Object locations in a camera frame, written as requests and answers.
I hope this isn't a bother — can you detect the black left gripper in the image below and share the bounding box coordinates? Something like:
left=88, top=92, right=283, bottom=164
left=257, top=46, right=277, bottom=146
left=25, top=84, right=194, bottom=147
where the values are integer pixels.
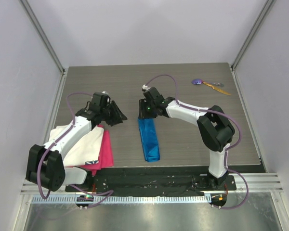
left=100, top=101, right=127, bottom=127

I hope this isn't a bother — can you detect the blue cloth napkin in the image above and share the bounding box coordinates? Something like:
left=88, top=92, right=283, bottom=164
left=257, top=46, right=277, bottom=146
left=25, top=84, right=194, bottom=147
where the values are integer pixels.
left=138, top=119, right=160, bottom=162

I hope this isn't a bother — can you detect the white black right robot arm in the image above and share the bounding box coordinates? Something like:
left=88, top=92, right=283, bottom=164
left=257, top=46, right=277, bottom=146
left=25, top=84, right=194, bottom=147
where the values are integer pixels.
left=138, top=85, right=235, bottom=190

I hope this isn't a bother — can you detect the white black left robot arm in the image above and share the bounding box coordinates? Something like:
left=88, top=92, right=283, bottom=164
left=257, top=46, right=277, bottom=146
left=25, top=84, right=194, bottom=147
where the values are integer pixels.
left=26, top=91, right=127, bottom=192

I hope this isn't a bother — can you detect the pink folded cloth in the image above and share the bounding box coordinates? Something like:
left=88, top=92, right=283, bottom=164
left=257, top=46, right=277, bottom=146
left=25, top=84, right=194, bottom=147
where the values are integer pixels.
left=81, top=130, right=114, bottom=176

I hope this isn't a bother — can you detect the iridescent purple spoon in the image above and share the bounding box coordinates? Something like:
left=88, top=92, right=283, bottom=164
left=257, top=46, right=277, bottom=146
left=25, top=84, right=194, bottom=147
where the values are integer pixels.
left=191, top=78, right=203, bottom=85

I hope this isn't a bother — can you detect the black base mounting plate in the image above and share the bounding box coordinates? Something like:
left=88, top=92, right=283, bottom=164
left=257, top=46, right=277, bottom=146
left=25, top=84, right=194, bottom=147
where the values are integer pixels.
left=78, top=173, right=236, bottom=194

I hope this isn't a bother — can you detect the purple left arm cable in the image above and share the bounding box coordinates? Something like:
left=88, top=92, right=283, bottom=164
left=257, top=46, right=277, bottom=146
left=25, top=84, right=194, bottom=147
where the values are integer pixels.
left=37, top=92, right=114, bottom=209

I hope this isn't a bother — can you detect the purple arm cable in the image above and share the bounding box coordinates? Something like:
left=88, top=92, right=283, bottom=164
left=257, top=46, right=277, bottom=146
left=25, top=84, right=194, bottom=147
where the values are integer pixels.
left=37, top=92, right=114, bottom=209
left=142, top=74, right=250, bottom=210

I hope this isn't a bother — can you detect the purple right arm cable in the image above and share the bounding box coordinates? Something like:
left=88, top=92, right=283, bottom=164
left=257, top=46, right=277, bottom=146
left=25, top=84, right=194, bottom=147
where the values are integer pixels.
left=142, top=74, right=250, bottom=210

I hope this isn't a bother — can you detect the slotted white cable duct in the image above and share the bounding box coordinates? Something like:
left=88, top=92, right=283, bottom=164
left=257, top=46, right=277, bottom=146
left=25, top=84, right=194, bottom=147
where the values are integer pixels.
left=31, top=193, right=211, bottom=204

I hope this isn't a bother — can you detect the left aluminium corner post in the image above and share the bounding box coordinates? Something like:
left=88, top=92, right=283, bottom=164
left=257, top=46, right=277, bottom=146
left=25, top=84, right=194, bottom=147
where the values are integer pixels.
left=19, top=0, right=65, bottom=74

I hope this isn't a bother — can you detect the aluminium corner post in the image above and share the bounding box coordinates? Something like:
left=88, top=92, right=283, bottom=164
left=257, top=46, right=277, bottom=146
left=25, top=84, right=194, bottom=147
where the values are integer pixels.
left=231, top=0, right=276, bottom=71
left=19, top=0, right=65, bottom=74

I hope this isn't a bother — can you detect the aluminium front frame rail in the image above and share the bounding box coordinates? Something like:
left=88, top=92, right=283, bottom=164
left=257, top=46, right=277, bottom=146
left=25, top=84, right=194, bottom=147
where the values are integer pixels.
left=20, top=172, right=284, bottom=194

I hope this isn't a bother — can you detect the right aluminium corner post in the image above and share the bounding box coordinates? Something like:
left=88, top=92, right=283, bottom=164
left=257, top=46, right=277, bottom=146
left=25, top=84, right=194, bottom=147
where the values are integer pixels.
left=231, top=0, right=276, bottom=71

